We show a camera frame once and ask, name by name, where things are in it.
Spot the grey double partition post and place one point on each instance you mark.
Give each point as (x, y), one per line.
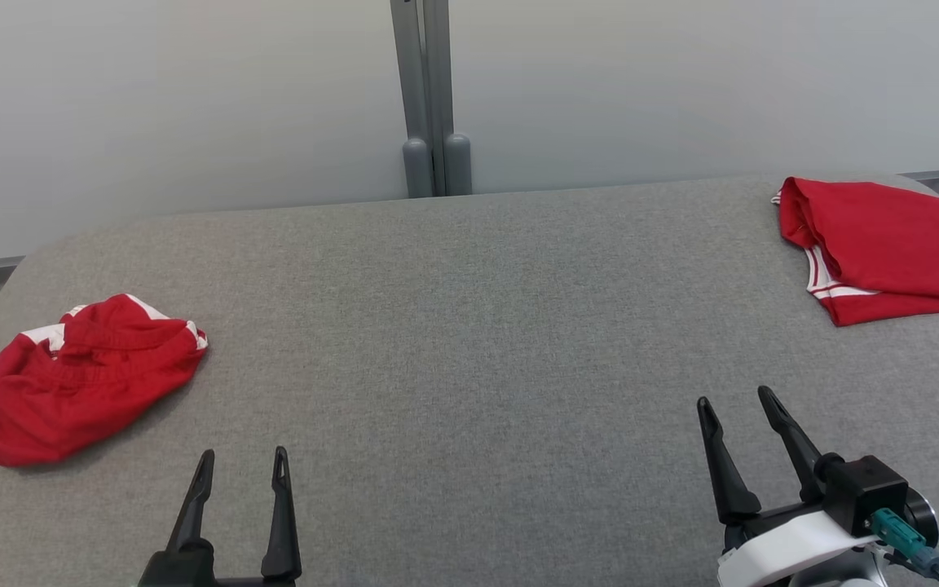
(433, 90)

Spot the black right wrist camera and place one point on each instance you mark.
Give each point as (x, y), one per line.
(869, 489)

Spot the red white basketball jersey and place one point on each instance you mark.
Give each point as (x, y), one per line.
(901, 236)

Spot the red white basketball shorts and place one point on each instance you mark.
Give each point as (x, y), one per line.
(78, 391)

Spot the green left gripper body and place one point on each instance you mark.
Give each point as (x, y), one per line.
(184, 571)

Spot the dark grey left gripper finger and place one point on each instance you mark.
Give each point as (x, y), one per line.
(195, 514)
(283, 530)

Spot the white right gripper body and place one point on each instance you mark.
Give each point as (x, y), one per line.
(787, 546)

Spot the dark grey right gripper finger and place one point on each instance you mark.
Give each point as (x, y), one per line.
(795, 444)
(729, 481)

